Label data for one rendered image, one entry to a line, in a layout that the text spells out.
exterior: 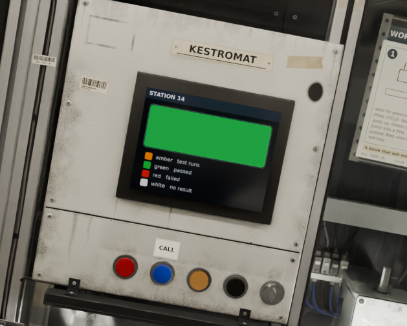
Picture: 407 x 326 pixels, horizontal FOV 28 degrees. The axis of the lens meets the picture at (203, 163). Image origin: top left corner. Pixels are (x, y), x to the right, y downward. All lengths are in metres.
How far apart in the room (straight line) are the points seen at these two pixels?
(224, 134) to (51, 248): 0.33
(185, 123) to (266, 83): 0.14
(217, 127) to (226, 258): 0.22
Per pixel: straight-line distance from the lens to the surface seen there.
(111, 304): 1.30
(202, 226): 1.30
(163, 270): 1.31
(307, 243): 1.33
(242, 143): 1.26
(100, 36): 1.28
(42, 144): 1.31
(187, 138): 1.26
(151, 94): 1.25
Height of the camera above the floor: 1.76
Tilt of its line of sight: 7 degrees down
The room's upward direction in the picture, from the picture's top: 11 degrees clockwise
